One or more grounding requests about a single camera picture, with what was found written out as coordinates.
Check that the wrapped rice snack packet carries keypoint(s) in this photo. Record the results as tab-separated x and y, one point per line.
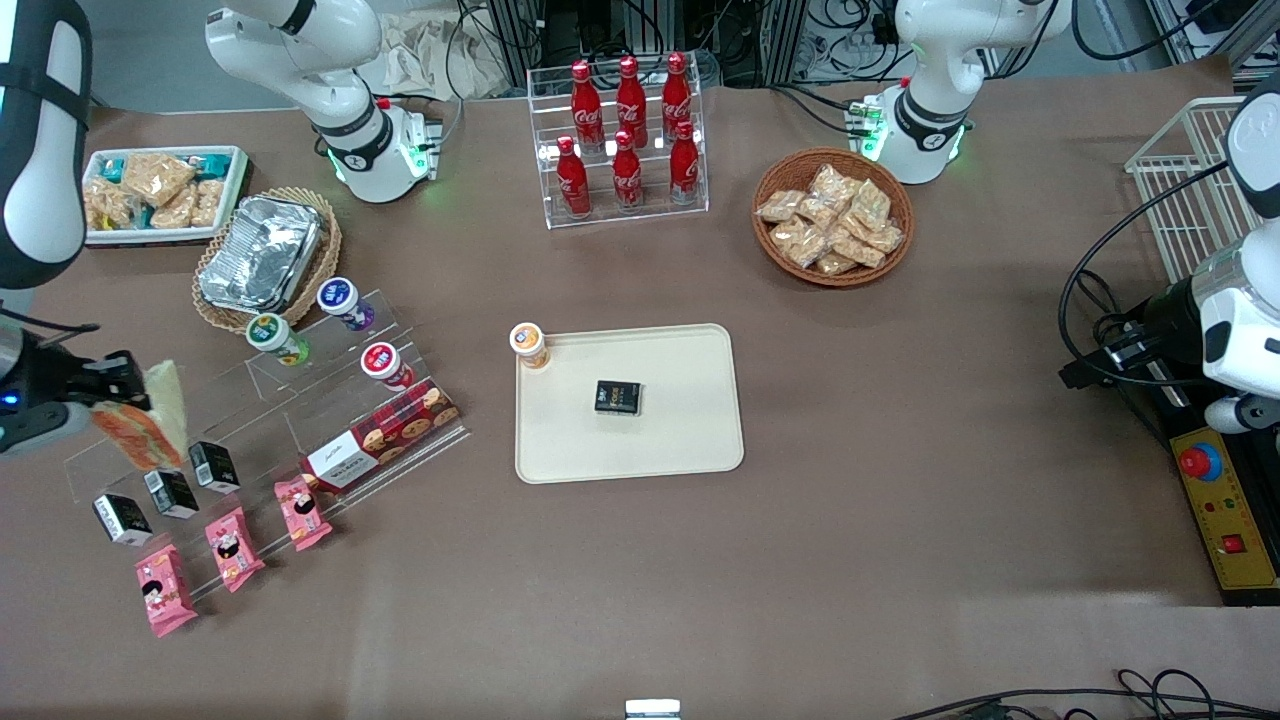
108	203
158	175
208	203
172	210

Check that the white rectangular snack tray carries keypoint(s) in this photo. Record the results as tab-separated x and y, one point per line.
238	170

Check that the pink snack packet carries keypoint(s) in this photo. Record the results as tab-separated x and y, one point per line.
303	514
165	592
235	550

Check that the silver foil container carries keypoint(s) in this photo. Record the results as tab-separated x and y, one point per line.
258	255

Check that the red lid drink cup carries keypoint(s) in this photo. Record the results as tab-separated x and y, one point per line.
382	360

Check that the yellow emergency stop box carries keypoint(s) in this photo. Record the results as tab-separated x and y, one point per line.
1225	510

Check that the orange lid drink cup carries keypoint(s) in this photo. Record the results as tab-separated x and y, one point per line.
528	342

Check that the light woven wicker basket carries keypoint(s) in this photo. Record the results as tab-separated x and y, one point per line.
325	250

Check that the red cookie box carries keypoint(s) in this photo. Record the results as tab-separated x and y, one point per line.
385	435

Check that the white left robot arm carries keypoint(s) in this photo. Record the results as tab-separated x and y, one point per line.
930	110

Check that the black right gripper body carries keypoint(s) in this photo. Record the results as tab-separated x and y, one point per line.
50	377

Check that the clear acrylic stepped shelf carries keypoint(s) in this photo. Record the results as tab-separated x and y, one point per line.
300	420

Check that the beige plastic tray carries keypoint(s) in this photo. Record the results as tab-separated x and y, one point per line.
660	440

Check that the small black white box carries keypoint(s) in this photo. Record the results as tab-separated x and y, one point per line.
214	468
122	520
170	492

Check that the clear wrapped cracker packet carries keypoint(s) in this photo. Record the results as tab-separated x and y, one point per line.
836	264
858	248
830	182
806	250
818	212
788	233
872	205
884	238
780	205

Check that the green lid drink cup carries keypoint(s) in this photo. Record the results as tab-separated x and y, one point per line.
270	332

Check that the small black box gold print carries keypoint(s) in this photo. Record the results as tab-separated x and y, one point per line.
618	397

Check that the clear acrylic bottle rack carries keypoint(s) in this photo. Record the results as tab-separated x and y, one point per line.
650	215

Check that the aluminium frame rack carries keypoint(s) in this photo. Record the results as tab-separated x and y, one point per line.
750	40

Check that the brown wicker round basket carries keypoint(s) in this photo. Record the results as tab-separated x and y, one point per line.
770	255

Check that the red cola bottle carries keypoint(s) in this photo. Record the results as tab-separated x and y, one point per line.
586	105
573	180
677	95
685	165
631	100
627	175

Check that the purple lid drink cup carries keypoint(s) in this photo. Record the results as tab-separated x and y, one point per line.
340	297

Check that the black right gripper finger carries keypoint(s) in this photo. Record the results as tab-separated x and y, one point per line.
122	400
125	365

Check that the crumpled beige cloth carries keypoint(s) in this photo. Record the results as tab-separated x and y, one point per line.
420	55

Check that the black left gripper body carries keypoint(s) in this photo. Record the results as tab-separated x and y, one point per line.
1140	350

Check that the triangular sandwich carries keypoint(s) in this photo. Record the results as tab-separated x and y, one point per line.
150	440

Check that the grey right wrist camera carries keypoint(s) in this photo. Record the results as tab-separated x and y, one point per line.
45	425

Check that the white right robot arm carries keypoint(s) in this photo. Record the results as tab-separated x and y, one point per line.
45	150

